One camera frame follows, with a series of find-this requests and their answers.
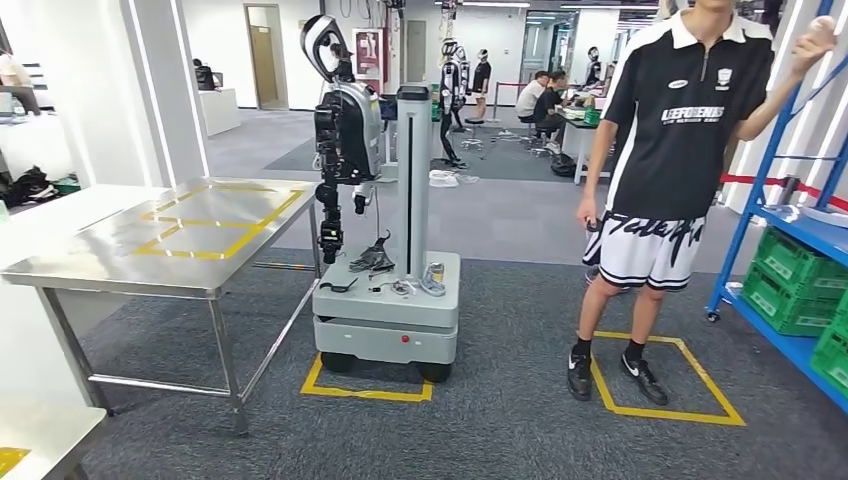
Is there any blue metal shelf rack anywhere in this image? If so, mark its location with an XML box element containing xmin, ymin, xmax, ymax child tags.
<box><xmin>705</xmin><ymin>0</ymin><xmax>848</xmax><ymax>415</ymax></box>

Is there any white cloth pile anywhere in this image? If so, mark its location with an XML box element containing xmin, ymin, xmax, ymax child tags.
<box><xmin>429</xmin><ymin>168</ymin><xmax>480</xmax><ymax>189</ymax></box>

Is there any wheeled grey robot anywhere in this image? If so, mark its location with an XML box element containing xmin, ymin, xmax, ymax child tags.
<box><xmin>299</xmin><ymin>14</ymin><xmax>463</xmax><ymax>384</ymax></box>

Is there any black stool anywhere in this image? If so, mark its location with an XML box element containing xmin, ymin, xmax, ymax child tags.
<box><xmin>462</xmin><ymin>117</ymin><xmax>486</xmax><ymax>152</ymax></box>

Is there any yellow floor tape square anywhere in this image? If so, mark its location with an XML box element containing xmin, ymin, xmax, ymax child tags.
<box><xmin>299</xmin><ymin>354</ymin><xmax>435</xmax><ymax>404</ymax></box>

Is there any person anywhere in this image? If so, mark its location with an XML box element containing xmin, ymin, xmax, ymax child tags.
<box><xmin>471</xmin><ymin>48</ymin><xmax>494</xmax><ymax>122</ymax></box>
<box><xmin>0</xmin><ymin>51</ymin><xmax>42</xmax><ymax>117</ymax></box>
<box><xmin>192</xmin><ymin>58</ymin><xmax>218</xmax><ymax>92</ymax></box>
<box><xmin>566</xmin><ymin>0</ymin><xmax>839</xmax><ymax>407</ymax></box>
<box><xmin>515</xmin><ymin>69</ymin><xmax>552</xmax><ymax>125</ymax></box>
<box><xmin>533</xmin><ymin>71</ymin><xmax>572</xmax><ymax>155</ymax></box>

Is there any red display board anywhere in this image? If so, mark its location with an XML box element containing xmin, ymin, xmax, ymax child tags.
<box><xmin>352</xmin><ymin>27</ymin><xmax>387</xmax><ymax>95</ymax></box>

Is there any brown door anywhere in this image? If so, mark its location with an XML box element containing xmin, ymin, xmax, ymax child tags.
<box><xmin>243</xmin><ymin>3</ymin><xmax>291</xmax><ymax>111</ymax></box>

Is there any white counter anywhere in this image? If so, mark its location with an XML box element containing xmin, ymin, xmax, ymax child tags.
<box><xmin>198</xmin><ymin>86</ymin><xmax>243</xmax><ymax>138</ymax></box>

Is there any yellow tape grid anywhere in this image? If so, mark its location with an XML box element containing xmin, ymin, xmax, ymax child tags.
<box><xmin>0</xmin><ymin>447</ymin><xmax>32</xmax><ymax>477</ymax></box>

